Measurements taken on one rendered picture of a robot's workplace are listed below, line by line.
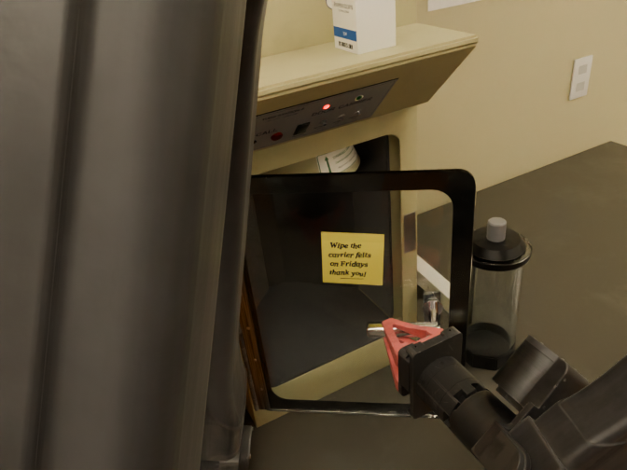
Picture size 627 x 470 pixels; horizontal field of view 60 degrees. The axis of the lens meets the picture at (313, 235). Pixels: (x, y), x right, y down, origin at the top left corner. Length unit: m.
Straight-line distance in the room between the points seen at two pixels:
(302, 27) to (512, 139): 1.05
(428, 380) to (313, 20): 0.42
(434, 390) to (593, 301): 0.65
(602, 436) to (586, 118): 1.43
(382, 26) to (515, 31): 0.92
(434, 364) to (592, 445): 0.18
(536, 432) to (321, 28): 0.48
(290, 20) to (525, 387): 0.46
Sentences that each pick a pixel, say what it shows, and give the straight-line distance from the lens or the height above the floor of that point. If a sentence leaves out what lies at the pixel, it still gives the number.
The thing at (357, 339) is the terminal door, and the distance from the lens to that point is 0.76.
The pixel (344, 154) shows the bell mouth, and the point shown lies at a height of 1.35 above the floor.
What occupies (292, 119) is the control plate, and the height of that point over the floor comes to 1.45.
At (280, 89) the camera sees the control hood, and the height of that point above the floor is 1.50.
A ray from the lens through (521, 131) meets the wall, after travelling 1.65.
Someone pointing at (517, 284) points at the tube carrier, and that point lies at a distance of 0.92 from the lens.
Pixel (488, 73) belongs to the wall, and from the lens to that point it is 1.49.
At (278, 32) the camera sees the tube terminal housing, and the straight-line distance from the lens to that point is 0.66.
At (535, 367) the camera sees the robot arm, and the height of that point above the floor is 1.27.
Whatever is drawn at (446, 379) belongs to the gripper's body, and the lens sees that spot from 0.60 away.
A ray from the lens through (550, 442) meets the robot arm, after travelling 0.51.
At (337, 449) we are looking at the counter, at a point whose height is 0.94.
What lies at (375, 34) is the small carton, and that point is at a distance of 0.63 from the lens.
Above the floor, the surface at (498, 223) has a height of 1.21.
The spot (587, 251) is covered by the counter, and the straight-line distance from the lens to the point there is 1.35.
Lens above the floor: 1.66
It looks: 31 degrees down
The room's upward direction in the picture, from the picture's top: 7 degrees counter-clockwise
